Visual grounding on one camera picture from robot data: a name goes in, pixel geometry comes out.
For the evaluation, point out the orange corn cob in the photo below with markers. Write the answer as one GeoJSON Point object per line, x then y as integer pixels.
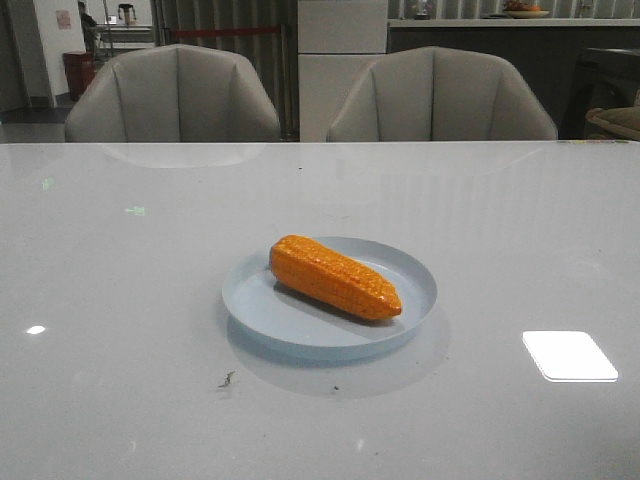
{"type": "Point", "coordinates": [317, 271]}

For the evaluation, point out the light blue plate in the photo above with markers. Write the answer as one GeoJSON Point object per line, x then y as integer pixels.
{"type": "Point", "coordinates": [294, 324]}

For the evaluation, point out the right grey upholstered chair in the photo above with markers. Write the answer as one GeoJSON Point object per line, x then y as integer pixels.
{"type": "Point", "coordinates": [440, 94]}

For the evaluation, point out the grey upholstered chair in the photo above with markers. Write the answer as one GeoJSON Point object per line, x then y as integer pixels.
{"type": "Point", "coordinates": [175, 93]}
{"type": "Point", "coordinates": [440, 94]}

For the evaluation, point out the white drawer cabinet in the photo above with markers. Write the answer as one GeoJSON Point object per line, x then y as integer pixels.
{"type": "Point", "coordinates": [335, 40]}

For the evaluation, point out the left grey upholstered chair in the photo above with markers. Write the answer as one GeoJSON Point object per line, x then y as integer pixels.
{"type": "Point", "coordinates": [175, 93]}

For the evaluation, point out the red barrier belt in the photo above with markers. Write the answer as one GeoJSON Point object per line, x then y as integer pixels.
{"type": "Point", "coordinates": [228, 32]}

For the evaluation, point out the red bin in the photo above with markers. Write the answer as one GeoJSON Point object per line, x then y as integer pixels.
{"type": "Point", "coordinates": [79, 70]}

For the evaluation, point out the fruit bowl on counter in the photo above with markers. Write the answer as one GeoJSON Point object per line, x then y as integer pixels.
{"type": "Point", "coordinates": [523, 10]}

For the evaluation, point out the dark grey counter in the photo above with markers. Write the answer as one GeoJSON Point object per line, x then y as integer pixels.
{"type": "Point", "coordinates": [572, 65]}

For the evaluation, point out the beige cushioned seat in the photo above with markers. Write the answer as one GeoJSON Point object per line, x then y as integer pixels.
{"type": "Point", "coordinates": [614, 123]}

